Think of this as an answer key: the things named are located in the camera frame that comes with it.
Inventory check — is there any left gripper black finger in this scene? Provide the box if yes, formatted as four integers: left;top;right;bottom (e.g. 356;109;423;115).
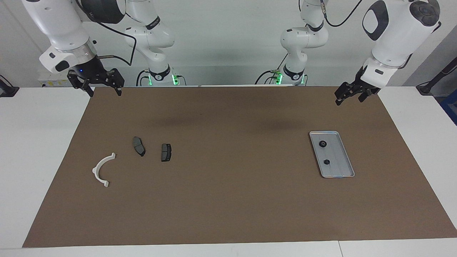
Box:
358;89;381;103
335;81;352;106

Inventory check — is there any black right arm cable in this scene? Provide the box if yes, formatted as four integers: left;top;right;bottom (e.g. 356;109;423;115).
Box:
84;18;138;66

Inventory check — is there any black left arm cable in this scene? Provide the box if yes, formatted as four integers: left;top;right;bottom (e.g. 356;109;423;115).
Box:
320;0;363;27

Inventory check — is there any white semicircular plastic bracket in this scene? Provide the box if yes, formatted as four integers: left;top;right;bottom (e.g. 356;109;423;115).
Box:
92;152;116;188

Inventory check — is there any black left base cable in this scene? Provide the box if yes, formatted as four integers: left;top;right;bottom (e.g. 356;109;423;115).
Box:
255;54;289;85

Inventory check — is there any brown table mat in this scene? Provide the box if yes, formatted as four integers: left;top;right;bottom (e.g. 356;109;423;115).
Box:
22;86;457;248

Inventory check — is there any white box with yellow labels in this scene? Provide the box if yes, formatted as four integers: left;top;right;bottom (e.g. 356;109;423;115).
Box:
37;68;72;88

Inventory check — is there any black clamp mount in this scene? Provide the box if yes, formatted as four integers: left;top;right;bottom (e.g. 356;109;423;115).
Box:
0;75;19;97

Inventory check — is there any silver metal tray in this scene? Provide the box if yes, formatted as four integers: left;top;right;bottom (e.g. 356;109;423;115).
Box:
309;131;355;178

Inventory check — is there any blue crate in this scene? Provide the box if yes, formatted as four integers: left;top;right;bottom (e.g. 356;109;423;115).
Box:
440;89;457;126

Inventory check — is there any long dark grey brake pad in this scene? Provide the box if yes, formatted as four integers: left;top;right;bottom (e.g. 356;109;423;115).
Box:
132;136;146;157

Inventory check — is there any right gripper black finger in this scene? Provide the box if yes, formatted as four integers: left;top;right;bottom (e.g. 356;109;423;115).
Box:
107;68;125;96
67;71;94;97

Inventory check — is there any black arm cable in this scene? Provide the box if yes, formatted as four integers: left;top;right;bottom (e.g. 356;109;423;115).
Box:
84;18;138;66
320;0;363;27

